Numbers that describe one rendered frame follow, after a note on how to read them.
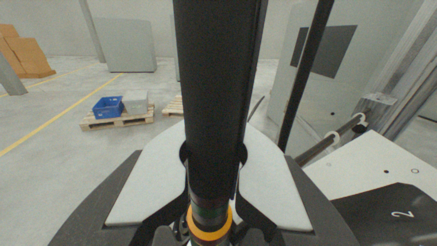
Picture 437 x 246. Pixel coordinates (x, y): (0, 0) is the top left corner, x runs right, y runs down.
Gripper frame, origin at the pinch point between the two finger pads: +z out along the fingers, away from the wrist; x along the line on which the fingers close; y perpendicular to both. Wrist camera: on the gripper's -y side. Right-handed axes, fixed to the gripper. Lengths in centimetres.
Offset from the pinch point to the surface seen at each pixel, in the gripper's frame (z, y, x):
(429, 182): 7.8, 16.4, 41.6
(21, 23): 996, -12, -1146
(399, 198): 0.5, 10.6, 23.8
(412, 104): 38, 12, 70
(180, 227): 4.9, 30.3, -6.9
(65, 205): 72, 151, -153
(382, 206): 0.1, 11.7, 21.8
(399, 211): -1.1, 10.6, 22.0
